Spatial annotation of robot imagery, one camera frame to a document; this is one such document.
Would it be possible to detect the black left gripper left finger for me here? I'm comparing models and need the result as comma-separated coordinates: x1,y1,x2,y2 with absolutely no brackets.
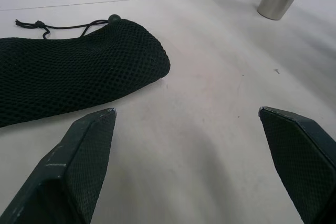
0,107,117,224

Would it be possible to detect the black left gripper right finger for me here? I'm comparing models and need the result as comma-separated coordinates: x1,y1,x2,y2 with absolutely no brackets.
258,106,336,224

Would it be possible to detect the black mesh drawstring pouch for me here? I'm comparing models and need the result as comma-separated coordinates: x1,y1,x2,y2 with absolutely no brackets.
0,14,171,128

